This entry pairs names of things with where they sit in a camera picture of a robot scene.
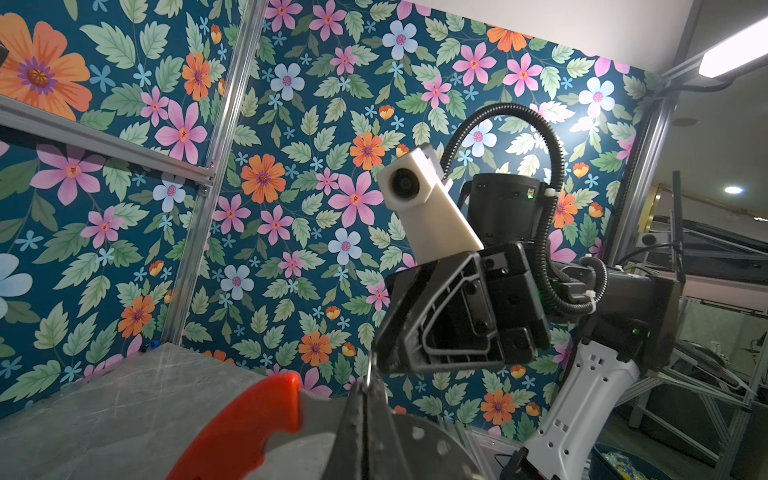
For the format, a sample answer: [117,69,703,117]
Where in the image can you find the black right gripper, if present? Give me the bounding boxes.
[373,242,551,374]

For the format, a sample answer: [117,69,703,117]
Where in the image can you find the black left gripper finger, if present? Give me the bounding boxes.
[322,377,480,479]

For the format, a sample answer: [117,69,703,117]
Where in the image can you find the red keyring opener tool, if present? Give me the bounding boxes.
[168,373,346,479]

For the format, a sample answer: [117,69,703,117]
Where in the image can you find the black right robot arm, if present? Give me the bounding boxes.
[375,167,681,479]

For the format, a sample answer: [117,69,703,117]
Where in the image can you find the dark bin of items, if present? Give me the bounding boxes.
[588,443,671,480]

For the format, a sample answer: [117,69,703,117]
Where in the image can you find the aluminium back top beam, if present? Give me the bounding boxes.
[1,96,212,187]

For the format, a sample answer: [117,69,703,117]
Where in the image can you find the black corrugated cable conduit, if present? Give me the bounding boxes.
[440,101,610,318]

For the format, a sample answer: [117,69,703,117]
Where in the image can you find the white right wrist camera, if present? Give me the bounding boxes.
[377,143,483,264]

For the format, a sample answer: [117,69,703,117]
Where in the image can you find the aluminium back right post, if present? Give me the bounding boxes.
[161,1,267,345]

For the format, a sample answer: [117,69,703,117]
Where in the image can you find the aluminium post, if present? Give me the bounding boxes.
[161,1,267,345]
[603,93,679,266]

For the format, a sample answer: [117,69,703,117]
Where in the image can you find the aluminium front right post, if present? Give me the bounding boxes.
[603,93,679,266]

